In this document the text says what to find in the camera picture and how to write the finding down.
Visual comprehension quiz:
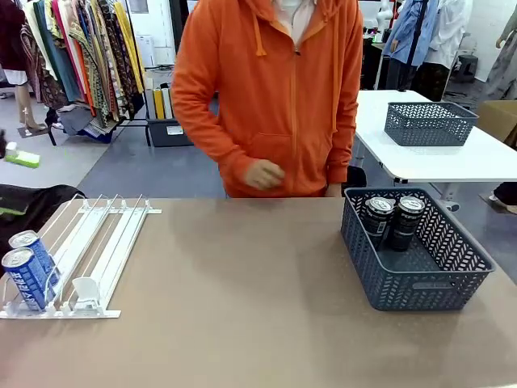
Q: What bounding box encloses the person's right hand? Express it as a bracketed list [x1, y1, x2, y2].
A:
[243, 158, 287, 190]

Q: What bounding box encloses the black drink can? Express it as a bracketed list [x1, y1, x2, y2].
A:
[388, 196, 425, 253]
[361, 196, 397, 251]

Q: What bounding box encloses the grey plastic lattice basket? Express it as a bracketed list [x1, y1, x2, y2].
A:
[340, 186, 498, 312]
[383, 101, 481, 147]

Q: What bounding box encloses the blue drink can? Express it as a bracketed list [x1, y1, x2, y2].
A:
[1, 247, 62, 312]
[7, 229, 57, 276]

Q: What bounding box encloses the person's left forearm orange sleeve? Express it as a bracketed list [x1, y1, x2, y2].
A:
[326, 120, 359, 187]

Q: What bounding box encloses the person's right forearm orange sleeve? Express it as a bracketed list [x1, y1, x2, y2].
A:
[177, 108, 259, 183]

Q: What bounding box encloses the white dispenser pusher plate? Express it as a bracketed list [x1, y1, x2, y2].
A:
[71, 276, 101, 312]

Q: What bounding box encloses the person in orange hoodie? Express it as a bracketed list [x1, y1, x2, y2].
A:
[171, 0, 364, 199]

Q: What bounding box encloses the dark grey storage bin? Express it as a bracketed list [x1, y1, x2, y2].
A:
[145, 116, 195, 148]

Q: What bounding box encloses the white side table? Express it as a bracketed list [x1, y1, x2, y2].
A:
[353, 89, 517, 211]

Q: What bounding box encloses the white vinyl roll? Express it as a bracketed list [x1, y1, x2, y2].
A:
[161, 83, 174, 120]

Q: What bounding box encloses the black clothes rack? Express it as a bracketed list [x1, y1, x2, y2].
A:
[116, 0, 153, 147]

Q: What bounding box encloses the blue shirt on mannequin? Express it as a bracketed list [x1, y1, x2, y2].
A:
[382, 0, 440, 94]

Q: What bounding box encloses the white air purifier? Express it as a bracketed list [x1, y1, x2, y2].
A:
[135, 34, 157, 69]

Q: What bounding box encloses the dark brown patterned garment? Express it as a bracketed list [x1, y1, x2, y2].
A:
[103, 7, 137, 118]

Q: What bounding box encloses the brown cardboard box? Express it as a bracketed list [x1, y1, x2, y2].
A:
[476, 99, 517, 142]

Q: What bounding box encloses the black step stool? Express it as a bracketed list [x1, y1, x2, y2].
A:
[456, 54, 481, 85]

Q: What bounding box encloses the yellow hanging garment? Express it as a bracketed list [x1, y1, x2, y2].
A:
[112, 2, 145, 94]

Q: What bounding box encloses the beige patterned hanging garment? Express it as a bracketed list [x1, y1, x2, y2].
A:
[68, 15, 110, 118]

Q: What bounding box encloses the white shirt on stand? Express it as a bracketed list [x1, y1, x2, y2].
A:
[423, 0, 473, 70]

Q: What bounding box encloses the grey cloth pile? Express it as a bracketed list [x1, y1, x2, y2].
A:
[58, 105, 122, 142]

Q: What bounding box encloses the orange hanging garment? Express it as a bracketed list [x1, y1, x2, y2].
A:
[76, 48, 96, 116]

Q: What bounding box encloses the mannequin in grey dress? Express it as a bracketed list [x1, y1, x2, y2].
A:
[482, 11, 517, 101]

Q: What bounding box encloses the black cloth bundle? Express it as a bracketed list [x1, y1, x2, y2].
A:
[0, 183, 86, 243]

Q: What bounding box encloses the green hanging garment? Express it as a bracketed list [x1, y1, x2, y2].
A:
[34, 0, 82, 102]

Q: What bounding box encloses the green and white box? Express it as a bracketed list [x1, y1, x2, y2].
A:
[4, 141, 41, 169]

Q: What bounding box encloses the cream hanging garment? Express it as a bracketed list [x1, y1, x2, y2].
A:
[22, 0, 57, 80]

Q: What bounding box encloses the mannequin in maroon top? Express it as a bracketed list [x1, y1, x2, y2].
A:
[0, 0, 48, 133]

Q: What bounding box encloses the white wire can dispenser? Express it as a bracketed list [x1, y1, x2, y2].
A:
[0, 193, 162, 320]

